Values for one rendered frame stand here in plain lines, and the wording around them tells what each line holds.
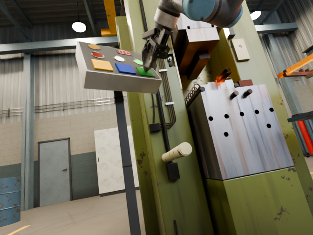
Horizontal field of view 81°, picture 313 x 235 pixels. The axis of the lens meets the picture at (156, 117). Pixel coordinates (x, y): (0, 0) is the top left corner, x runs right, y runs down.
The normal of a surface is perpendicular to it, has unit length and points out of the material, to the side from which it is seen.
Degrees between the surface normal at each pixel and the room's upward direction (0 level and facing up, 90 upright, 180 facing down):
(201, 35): 90
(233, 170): 90
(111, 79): 150
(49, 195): 90
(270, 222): 90
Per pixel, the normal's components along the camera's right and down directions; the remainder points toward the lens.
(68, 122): 0.10, -0.28
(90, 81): 0.40, 0.67
